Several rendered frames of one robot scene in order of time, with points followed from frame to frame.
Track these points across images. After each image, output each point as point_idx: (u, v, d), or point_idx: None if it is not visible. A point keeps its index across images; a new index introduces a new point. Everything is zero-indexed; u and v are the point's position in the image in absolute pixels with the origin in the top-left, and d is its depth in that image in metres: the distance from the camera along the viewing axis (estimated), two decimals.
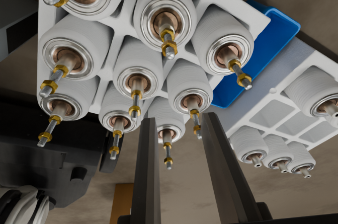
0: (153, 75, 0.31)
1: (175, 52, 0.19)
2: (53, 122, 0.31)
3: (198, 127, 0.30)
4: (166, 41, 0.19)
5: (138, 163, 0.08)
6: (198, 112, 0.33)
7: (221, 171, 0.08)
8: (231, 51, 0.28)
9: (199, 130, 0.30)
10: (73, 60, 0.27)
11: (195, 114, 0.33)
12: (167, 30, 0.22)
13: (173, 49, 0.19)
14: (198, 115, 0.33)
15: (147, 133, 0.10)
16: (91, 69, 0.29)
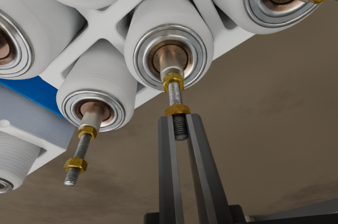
0: None
1: (176, 115, 0.11)
2: None
3: None
4: None
5: (160, 161, 0.08)
6: None
7: (197, 173, 0.08)
8: (102, 119, 0.22)
9: None
10: None
11: None
12: (165, 90, 0.15)
13: (174, 117, 0.11)
14: None
15: (166, 131, 0.10)
16: None
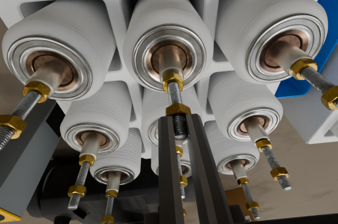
0: None
1: None
2: (110, 199, 0.30)
3: (277, 172, 0.20)
4: (176, 106, 0.11)
5: (160, 161, 0.08)
6: (269, 141, 0.22)
7: (197, 173, 0.08)
8: (286, 46, 0.17)
9: (281, 175, 0.20)
10: (95, 140, 0.24)
11: (264, 147, 0.22)
12: (175, 78, 0.14)
13: (185, 120, 0.12)
14: (270, 146, 0.22)
15: (166, 131, 0.10)
16: (118, 140, 0.25)
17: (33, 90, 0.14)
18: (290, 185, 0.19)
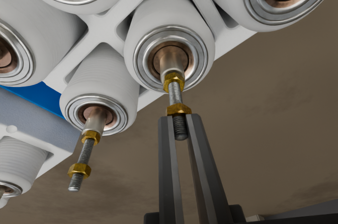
0: (82, 1, 0.13)
1: (179, 114, 0.11)
2: None
3: None
4: None
5: (160, 161, 0.08)
6: None
7: (197, 173, 0.08)
8: (105, 123, 0.22)
9: None
10: None
11: None
12: (164, 88, 0.15)
13: (175, 116, 0.11)
14: None
15: (166, 131, 0.10)
16: None
17: None
18: None
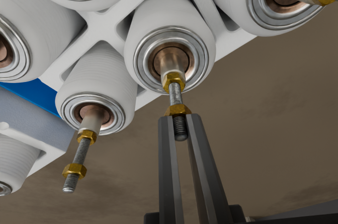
0: None
1: None
2: None
3: None
4: (181, 106, 0.11)
5: (160, 161, 0.08)
6: None
7: (197, 173, 0.08)
8: (102, 122, 0.21)
9: None
10: None
11: None
12: (179, 79, 0.14)
13: (185, 122, 0.12)
14: None
15: (166, 131, 0.10)
16: None
17: None
18: None
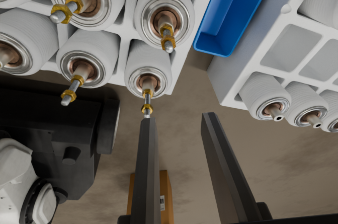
0: None
1: None
2: None
3: (165, 36, 0.20)
4: None
5: (138, 163, 0.08)
6: (171, 26, 0.23)
7: (221, 171, 0.08)
8: None
9: (168, 41, 0.20)
10: None
11: (166, 29, 0.23)
12: None
13: None
14: (171, 31, 0.23)
15: (147, 133, 0.10)
16: None
17: None
18: (172, 46, 0.20)
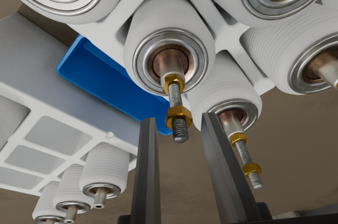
0: (282, 16, 0.15)
1: None
2: None
3: (188, 125, 0.12)
4: None
5: (138, 163, 0.08)
6: None
7: (221, 171, 0.08)
8: (237, 125, 0.23)
9: (182, 126, 0.12)
10: None
11: (178, 92, 0.15)
12: None
13: None
14: None
15: (147, 133, 0.10)
16: None
17: None
18: (177, 140, 0.11)
